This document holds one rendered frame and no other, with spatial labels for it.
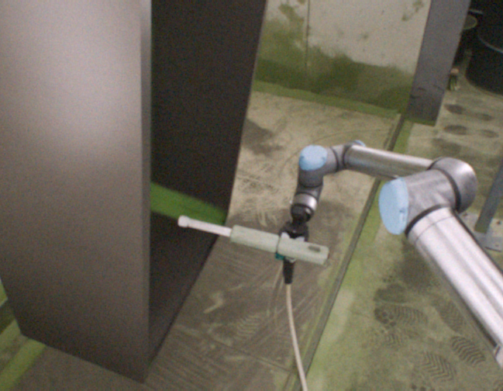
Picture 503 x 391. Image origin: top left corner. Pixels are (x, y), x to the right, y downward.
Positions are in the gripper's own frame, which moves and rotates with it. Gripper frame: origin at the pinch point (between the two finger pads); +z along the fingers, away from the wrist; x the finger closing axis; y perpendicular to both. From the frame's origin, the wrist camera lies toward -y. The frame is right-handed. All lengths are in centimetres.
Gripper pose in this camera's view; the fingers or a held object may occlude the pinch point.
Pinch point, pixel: (287, 255)
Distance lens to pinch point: 147.7
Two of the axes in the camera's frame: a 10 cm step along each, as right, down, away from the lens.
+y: -0.1, 6.8, 7.3
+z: -2.8, 7.0, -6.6
